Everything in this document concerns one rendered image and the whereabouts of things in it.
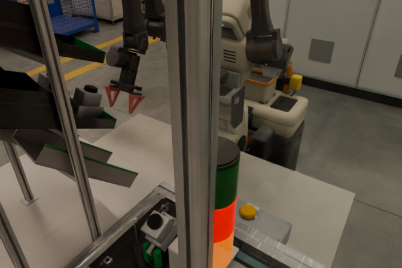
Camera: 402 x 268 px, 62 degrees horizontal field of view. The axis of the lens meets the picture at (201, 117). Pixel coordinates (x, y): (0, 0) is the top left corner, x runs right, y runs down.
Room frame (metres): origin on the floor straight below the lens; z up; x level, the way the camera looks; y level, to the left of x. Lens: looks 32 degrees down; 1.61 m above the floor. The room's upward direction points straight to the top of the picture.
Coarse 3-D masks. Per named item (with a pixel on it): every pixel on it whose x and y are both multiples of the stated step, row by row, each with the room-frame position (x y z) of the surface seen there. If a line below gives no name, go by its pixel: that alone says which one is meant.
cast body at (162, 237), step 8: (152, 216) 0.45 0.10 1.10; (160, 216) 0.45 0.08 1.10; (168, 216) 0.48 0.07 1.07; (144, 224) 0.44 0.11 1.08; (152, 224) 0.43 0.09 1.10; (160, 224) 0.43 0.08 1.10; (168, 224) 0.44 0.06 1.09; (176, 224) 0.46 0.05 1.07; (144, 232) 0.43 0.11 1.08; (152, 232) 0.43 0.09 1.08; (160, 232) 0.42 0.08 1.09; (168, 232) 0.44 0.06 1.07; (176, 232) 0.46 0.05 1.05; (152, 240) 0.43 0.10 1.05; (160, 240) 0.42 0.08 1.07; (168, 240) 0.44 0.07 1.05; (152, 248) 0.42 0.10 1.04; (160, 248) 0.42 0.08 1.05; (152, 256) 0.42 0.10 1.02
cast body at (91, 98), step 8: (80, 88) 0.68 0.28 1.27; (88, 88) 0.67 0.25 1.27; (96, 88) 0.68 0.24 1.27; (80, 96) 0.65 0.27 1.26; (88, 96) 0.65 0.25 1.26; (96, 96) 0.67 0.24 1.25; (72, 104) 0.65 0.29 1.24; (80, 104) 0.65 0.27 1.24; (88, 104) 0.65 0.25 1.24; (96, 104) 0.66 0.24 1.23; (80, 112) 0.63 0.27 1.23; (88, 112) 0.65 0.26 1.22; (96, 112) 0.66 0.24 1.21
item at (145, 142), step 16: (128, 128) 1.13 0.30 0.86; (144, 128) 1.13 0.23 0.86; (160, 128) 1.13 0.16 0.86; (96, 144) 1.02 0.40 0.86; (112, 144) 1.02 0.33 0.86; (128, 144) 1.02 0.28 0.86; (144, 144) 1.02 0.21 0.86; (160, 144) 1.02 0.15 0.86; (128, 160) 0.92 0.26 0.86; (144, 160) 0.92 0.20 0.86; (160, 160) 0.92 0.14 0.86; (160, 176) 0.83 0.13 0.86
